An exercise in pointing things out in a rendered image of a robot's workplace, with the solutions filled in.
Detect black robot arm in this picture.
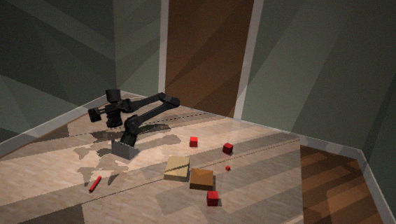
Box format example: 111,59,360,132
106,89,181,147

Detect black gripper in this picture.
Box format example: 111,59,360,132
88,98,134,122

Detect orange square block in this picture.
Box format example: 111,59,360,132
190,168,213,191

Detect red cylinder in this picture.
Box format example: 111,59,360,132
89,176,102,192

